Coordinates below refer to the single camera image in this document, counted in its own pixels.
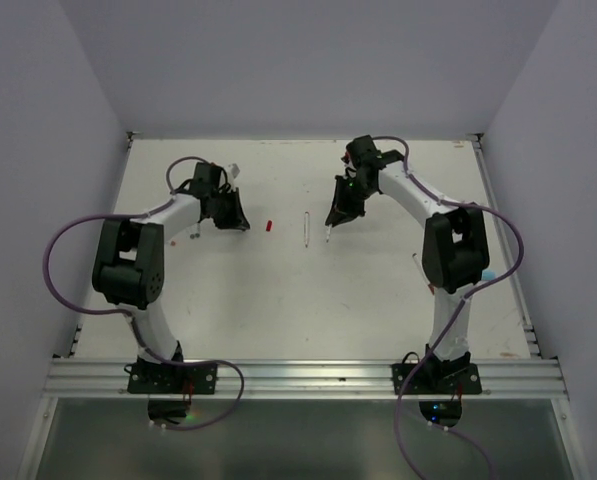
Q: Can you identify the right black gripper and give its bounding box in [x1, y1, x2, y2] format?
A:
[328, 173, 376, 225]

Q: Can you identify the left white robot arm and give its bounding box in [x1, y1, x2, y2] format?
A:
[92, 162, 250, 393]

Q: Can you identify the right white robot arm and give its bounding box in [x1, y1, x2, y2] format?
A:
[325, 135, 490, 393]

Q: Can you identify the pastel highlighter pen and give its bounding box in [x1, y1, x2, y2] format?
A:
[482, 270, 496, 281]

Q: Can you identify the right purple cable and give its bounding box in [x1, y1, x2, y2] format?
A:
[367, 134, 527, 480]

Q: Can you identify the purple cable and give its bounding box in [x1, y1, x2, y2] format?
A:
[367, 134, 527, 480]
[42, 156, 247, 432]

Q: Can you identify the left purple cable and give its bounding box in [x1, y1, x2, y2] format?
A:
[42, 156, 247, 432]

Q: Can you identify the aluminium front rail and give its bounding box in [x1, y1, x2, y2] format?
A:
[42, 358, 568, 400]

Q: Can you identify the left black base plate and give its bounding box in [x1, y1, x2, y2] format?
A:
[124, 358, 218, 395]

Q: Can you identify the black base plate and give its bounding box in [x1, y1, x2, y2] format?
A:
[124, 358, 218, 395]
[390, 352, 483, 395]

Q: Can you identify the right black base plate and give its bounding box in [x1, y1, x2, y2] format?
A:
[390, 352, 483, 395]

